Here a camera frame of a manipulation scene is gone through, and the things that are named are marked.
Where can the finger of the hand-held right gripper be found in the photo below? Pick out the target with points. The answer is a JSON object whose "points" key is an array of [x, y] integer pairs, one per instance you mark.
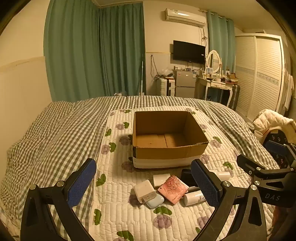
{"points": [[275, 146], [248, 165]]}

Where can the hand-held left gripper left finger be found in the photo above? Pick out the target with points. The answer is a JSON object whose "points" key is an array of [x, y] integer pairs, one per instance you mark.
{"points": [[82, 183]]}

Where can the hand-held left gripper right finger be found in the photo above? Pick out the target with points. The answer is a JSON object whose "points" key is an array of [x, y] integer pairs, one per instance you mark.
{"points": [[204, 183]]}

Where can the white bottle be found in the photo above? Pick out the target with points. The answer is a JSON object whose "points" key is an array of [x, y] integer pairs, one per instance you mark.
{"points": [[193, 198]]}

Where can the black remote control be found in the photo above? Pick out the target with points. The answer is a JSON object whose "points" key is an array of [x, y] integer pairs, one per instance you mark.
{"points": [[186, 177]]}

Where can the pink patterned phone case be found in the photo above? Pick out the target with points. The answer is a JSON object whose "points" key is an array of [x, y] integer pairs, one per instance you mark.
{"points": [[172, 190]]}

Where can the small white adapter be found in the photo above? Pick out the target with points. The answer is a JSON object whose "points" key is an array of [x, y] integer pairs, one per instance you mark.
{"points": [[159, 179]]}

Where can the cardboard box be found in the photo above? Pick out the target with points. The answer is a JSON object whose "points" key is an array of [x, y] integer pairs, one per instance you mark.
{"points": [[161, 155]]}

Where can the light blue case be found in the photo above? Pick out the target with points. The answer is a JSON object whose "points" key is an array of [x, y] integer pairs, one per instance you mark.
{"points": [[155, 202]]}

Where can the large white charger adapter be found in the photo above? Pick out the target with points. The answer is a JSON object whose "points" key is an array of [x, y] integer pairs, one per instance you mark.
{"points": [[145, 191]]}

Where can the white puffer jacket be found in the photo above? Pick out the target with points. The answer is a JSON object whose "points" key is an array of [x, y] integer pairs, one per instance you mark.
{"points": [[270, 120]]}

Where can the quilted floral mat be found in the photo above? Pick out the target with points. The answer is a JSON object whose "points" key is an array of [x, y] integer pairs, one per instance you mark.
{"points": [[120, 215]]}

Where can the grey checked blanket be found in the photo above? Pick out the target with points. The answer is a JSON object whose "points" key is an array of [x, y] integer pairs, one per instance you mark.
{"points": [[57, 129]]}

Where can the dark suitcase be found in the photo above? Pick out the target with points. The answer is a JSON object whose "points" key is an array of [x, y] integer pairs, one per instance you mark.
{"points": [[235, 97]]}

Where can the white louvred wardrobe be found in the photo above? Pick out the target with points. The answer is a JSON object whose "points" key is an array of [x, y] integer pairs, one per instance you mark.
{"points": [[261, 76]]}

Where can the white dressing table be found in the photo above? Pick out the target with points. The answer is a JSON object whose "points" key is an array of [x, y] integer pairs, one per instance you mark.
{"points": [[215, 84]]}

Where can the small silver fridge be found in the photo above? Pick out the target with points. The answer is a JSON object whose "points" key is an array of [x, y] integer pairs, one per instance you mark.
{"points": [[185, 83]]}

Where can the white suitcase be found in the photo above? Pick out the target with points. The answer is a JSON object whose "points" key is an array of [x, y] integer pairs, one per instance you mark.
{"points": [[165, 87]]}

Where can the oval white mirror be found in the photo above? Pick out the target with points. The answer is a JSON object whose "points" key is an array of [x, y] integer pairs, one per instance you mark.
{"points": [[213, 60]]}

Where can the clear plastic bag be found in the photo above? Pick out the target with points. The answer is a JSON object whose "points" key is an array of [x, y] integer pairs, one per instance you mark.
{"points": [[166, 72]]}

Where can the narrow green curtain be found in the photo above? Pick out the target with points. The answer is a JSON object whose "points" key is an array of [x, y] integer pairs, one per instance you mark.
{"points": [[219, 34]]}

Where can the wide green curtain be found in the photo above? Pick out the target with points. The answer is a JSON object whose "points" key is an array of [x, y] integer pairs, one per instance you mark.
{"points": [[92, 58]]}

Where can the black television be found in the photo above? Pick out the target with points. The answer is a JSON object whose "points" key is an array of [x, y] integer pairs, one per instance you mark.
{"points": [[188, 52]]}

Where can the white air conditioner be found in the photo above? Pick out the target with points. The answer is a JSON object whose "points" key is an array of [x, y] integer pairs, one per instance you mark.
{"points": [[185, 17]]}

